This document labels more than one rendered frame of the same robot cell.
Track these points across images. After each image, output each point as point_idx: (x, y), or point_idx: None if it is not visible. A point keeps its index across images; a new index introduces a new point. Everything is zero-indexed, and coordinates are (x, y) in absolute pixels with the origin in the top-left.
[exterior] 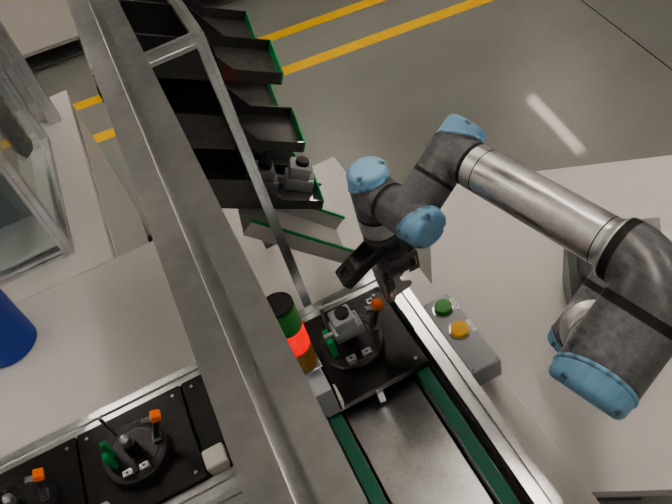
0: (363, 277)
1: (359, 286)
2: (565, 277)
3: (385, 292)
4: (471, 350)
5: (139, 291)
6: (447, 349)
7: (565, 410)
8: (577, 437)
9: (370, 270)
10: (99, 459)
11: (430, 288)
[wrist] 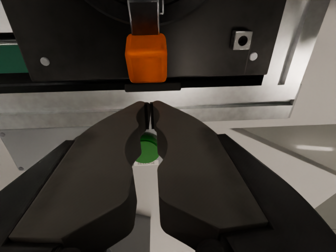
0: (318, 53)
1: (301, 37)
2: (135, 234)
3: (104, 142)
4: (45, 147)
5: None
6: (59, 119)
7: (2, 163)
8: None
9: (318, 69)
10: None
11: (224, 124)
